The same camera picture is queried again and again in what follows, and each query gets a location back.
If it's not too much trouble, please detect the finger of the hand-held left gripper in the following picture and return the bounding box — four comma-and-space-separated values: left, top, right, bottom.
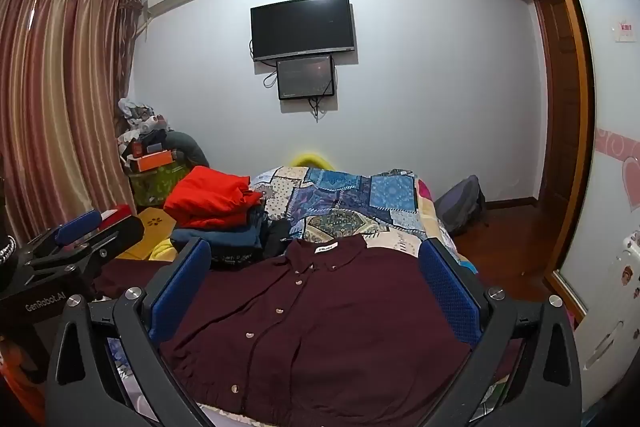
22, 215, 146, 281
25, 208, 103, 259

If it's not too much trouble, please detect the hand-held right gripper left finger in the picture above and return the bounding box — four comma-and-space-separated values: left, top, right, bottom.
45, 237, 221, 427

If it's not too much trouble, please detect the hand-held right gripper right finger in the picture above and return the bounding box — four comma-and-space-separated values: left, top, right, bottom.
419, 237, 583, 427

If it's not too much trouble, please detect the maroon button-up shirt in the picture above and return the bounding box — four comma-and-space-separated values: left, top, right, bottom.
92, 234, 523, 425

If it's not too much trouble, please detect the red box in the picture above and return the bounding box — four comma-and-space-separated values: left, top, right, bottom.
101, 205, 133, 227

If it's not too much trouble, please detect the yellow cushion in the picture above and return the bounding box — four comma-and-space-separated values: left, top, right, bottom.
134, 206, 179, 261

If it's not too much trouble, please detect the dark patterned folded garment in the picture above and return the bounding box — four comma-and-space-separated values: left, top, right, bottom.
210, 249, 262, 271

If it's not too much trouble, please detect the dark blue folded garment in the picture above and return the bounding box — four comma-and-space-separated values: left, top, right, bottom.
170, 207, 268, 259

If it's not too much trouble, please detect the green storage box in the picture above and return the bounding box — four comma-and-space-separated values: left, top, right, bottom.
127, 159, 197, 208

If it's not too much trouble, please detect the grey backpack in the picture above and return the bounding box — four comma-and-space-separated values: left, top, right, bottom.
434, 175, 488, 237

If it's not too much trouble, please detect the orange box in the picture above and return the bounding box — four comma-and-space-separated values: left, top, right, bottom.
137, 150, 174, 172

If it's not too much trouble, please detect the red folded garment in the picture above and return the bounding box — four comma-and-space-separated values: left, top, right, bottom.
163, 165, 264, 230

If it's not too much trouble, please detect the black garment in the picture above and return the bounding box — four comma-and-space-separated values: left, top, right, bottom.
262, 217, 306, 260

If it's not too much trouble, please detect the striped reddish curtain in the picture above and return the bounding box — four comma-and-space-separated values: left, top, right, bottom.
0, 0, 147, 248

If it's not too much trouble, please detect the pile of clutter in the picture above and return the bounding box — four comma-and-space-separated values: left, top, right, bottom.
117, 98, 176, 158

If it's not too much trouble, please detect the dark green cushion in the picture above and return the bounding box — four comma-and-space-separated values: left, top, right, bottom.
164, 132, 211, 168

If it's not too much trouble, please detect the patchwork patterned blanket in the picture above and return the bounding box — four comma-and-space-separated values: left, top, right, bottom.
250, 164, 481, 278

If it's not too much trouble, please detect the white plastic cabinet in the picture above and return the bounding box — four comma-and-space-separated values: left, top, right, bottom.
572, 231, 640, 414

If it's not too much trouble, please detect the wooden door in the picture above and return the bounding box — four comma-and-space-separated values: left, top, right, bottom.
532, 0, 582, 220

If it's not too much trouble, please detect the sliding wardrobe door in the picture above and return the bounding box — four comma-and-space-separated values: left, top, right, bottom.
530, 0, 640, 323

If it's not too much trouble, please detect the black monitor cable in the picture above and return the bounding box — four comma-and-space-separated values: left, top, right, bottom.
307, 94, 327, 124

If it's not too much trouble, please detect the small black wall monitor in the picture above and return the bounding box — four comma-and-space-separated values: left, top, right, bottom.
276, 55, 336, 100

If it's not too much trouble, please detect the black wall television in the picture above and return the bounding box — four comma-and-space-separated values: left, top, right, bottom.
250, 0, 357, 62

